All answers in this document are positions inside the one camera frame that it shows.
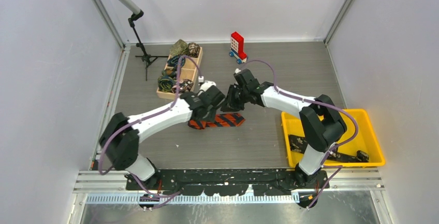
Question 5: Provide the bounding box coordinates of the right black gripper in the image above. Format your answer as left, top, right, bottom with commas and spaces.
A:
221, 84, 249, 112

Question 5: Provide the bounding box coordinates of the orange navy striped tie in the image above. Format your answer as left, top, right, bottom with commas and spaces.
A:
187, 113, 245, 130

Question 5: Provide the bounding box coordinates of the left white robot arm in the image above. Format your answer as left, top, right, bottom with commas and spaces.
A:
99, 81, 226, 190

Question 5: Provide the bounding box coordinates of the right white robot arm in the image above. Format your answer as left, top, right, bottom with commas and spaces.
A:
221, 69, 347, 188

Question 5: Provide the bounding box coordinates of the black pink floral rolled tie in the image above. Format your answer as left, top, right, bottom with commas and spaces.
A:
172, 79, 194, 94

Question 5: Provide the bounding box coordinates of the wooden compartment tray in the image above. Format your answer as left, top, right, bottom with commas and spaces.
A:
156, 47, 203, 100

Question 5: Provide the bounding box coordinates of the navy yellow rolled tie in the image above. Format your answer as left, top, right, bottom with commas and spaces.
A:
157, 76, 177, 93

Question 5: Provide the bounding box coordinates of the dark green rolled tie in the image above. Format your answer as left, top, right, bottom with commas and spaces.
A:
162, 66, 177, 80

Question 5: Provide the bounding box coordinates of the teal navy rolled tie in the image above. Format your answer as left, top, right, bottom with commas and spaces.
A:
167, 55, 186, 68

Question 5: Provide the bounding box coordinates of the brown floral rolled tie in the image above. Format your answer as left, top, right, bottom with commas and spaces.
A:
187, 42, 201, 57

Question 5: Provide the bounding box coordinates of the red toy block car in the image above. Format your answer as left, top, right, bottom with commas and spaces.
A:
229, 32, 248, 64

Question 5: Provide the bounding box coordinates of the olive green rolled tie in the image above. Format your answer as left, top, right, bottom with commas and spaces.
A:
169, 39, 189, 57

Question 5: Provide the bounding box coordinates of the black microphone stand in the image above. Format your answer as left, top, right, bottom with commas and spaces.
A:
128, 10, 168, 81

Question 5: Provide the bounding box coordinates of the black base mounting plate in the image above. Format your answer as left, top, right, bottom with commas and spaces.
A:
125, 169, 329, 197

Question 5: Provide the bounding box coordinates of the yellow plastic bin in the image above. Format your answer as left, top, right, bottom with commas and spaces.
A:
281, 109, 385, 168

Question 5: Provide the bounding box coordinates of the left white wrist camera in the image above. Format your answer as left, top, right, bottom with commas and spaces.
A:
197, 76, 216, 95

